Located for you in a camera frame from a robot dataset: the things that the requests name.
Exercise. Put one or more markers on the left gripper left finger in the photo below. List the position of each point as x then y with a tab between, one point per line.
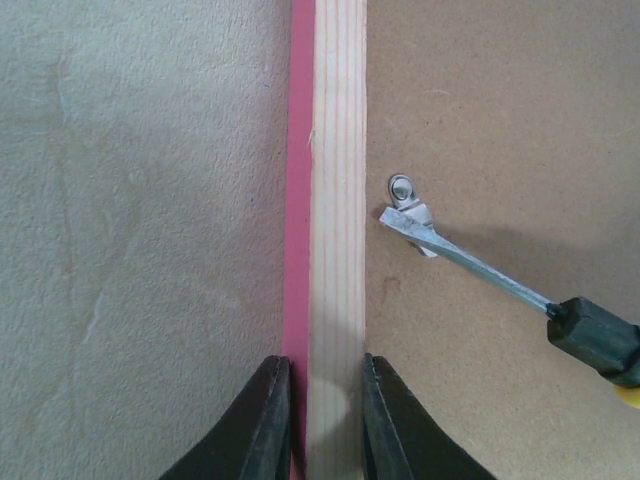
252	438

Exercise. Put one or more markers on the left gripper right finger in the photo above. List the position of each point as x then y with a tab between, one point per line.
400	439

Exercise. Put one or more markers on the yellow handled screwdriver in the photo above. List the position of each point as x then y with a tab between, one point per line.
579	327

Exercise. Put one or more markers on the pink wooden photo frame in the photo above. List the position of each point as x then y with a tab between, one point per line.
518	124

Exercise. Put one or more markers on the metal frame retaining clip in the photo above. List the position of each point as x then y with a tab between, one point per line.
405	200

